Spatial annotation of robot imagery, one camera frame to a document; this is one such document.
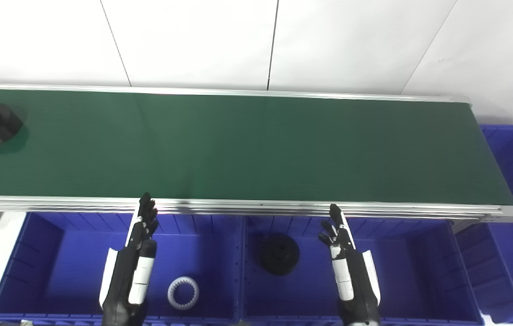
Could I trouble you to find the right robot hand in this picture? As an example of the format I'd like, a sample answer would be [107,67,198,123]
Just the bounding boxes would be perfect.
[318,204,382,326]

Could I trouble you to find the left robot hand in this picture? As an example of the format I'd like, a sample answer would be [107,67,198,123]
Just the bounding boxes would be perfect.
[99,192,160,326]

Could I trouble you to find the green conveyor belt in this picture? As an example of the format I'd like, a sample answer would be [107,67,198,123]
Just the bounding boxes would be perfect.
[0,88,513,207]
[0,83,513,223]

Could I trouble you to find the white gear ring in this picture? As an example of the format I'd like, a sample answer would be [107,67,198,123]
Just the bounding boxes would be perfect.
[167,276,200,311]

